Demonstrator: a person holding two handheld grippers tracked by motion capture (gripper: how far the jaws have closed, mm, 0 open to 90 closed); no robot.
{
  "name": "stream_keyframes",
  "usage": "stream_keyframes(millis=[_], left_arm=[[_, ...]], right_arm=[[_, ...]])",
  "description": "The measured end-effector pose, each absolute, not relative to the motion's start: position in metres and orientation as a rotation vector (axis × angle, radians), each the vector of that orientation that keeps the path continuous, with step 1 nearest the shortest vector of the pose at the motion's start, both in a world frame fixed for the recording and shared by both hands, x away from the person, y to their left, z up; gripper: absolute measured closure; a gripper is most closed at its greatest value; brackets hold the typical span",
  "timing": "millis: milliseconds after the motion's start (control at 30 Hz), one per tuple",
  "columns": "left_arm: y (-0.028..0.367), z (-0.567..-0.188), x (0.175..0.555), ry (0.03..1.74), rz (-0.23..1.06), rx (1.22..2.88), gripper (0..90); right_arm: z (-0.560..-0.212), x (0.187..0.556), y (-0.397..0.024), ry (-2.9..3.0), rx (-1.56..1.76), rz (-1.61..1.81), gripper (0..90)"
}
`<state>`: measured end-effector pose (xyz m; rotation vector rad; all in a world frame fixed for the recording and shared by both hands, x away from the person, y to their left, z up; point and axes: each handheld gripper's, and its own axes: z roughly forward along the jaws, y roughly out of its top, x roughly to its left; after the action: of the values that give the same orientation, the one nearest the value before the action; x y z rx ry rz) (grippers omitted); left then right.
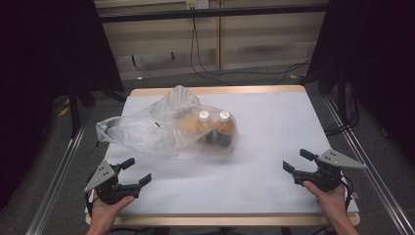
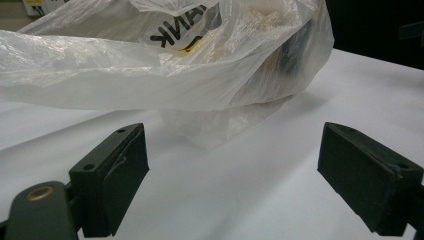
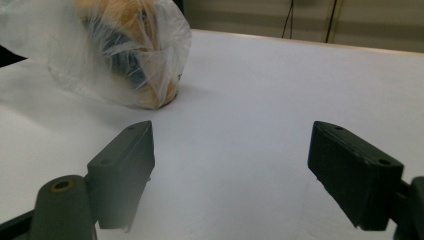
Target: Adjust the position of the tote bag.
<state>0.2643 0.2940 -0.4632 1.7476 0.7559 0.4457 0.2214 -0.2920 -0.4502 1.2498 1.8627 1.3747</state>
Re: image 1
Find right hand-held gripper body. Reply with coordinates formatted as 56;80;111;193
293;148;366;193

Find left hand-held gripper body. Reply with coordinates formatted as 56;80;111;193
83;160;142;206

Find clear plastic bag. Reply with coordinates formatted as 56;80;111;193
95;85;239;158

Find orange drink bottle white cap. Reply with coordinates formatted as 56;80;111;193
213;111;238;148
192;110;216;145

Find person's left hand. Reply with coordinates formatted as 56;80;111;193
89;195;136;229

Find person's right hand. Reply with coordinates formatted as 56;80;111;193
301;181;348;226

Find white table mat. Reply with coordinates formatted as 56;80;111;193
85;92;360;216

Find black stand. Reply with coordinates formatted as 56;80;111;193
67;81;97;138

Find wooden table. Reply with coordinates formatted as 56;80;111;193
85;85;361;227

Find dark curtain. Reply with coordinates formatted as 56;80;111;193
0;0;125;210
306;0;415;165

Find black horizontal bar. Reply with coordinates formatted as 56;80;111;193
97;4;329;24

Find right hand-held gripper cable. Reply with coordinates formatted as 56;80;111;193
341;175;355;212

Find metal floor rail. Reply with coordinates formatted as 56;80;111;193
24;111;92;235
322;94;415;235

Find black floor cables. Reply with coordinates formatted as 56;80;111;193
324;84;360;136

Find black hanging cable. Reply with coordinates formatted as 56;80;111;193
190;18;311;86

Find white wall outlet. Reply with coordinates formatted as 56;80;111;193
185;0;209;10

